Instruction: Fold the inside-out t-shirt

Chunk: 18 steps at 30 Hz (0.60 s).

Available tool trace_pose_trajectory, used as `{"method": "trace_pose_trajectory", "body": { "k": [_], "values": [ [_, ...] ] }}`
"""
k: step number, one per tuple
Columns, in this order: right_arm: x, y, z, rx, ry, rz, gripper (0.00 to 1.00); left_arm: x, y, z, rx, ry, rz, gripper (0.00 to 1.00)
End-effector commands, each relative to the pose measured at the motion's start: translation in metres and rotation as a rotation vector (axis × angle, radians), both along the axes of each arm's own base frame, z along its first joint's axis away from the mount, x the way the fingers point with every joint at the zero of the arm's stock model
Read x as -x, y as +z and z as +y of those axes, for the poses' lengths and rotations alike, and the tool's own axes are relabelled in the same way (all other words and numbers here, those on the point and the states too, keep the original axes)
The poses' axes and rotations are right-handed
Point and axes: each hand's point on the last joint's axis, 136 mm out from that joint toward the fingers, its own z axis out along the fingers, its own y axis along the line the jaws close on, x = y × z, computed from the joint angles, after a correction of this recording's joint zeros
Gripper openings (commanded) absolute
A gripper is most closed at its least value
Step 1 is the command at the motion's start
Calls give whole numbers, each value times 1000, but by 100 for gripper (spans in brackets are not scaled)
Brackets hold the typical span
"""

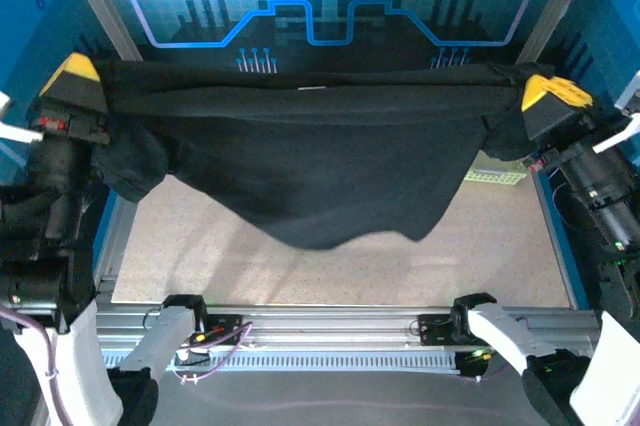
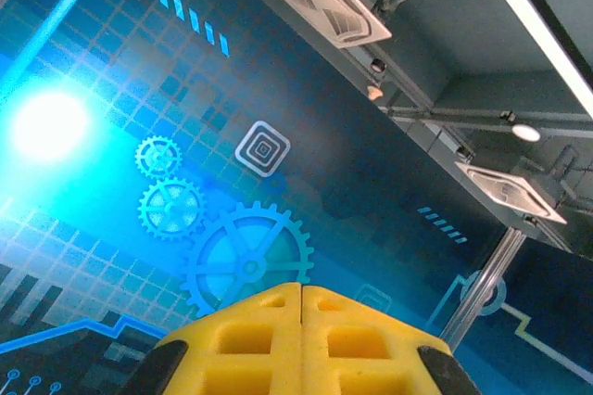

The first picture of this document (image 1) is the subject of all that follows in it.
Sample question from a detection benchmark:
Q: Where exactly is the black t-shirt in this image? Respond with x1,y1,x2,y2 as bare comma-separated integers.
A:
89,59,556,251

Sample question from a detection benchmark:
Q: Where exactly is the pale green plastic basket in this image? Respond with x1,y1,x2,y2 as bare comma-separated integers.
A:
462,149,527,191

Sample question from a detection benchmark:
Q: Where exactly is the black controller board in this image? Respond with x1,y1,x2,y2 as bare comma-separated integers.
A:
457,348,501,381

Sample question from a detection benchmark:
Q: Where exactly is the grey metal base tray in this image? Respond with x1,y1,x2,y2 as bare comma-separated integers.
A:
149,368,531,426

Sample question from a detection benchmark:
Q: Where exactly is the aluminium frame post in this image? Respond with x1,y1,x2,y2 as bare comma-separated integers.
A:
514,0,604,65
54,0,144,61

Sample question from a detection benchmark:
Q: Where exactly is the aluminium side rail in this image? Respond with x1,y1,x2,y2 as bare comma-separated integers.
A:
97,193,136,297

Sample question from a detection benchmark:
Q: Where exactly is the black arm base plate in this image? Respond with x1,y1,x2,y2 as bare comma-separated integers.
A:
189,313,245,347
417,313,464,347

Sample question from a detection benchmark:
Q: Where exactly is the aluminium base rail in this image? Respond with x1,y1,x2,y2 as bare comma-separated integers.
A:
94,290,604,352

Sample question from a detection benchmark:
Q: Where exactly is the slotted grey cable duct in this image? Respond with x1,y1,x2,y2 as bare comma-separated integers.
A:
102,349,461,372

